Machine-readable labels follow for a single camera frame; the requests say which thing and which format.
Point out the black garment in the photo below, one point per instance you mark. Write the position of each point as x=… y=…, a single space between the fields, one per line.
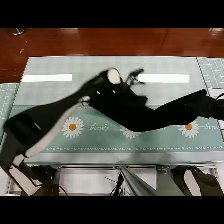
x=146 y=115

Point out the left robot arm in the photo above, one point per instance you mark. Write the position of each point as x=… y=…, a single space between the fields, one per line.
x=40 y=125

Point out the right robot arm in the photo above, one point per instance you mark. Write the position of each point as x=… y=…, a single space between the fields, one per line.
x=200 y=181

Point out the silver frame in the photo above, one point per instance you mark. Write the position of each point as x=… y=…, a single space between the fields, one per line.
x=140 y=185

